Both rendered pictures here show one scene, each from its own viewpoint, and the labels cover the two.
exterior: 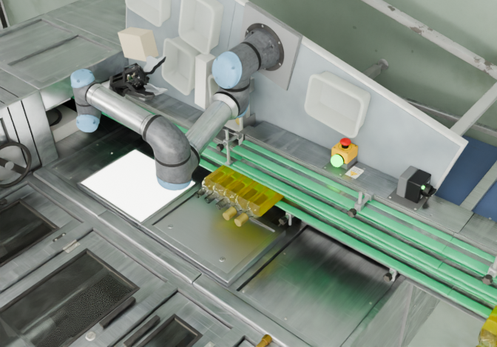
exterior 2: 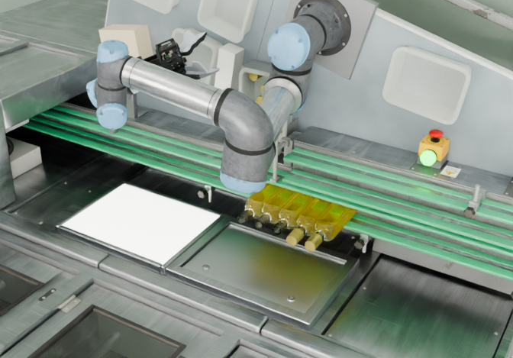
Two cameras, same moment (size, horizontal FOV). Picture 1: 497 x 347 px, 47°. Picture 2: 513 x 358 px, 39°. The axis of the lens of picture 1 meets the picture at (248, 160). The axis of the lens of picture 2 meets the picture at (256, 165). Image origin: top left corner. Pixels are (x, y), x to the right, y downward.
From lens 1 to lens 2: 0.64 m
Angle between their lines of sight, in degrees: 14
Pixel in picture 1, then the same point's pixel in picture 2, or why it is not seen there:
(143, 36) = (138, 31)
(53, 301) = not seen: outside the picture
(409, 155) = not seen: outside the picture
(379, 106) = (483, 82)
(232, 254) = (301, 291)
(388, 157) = (492, 148)
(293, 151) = (365, 154)
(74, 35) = (24, 43)
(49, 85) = (13, 95)
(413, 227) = not seen: outside the picture
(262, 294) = (356, 337)
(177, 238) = (221, 279)
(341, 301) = (459, 335)
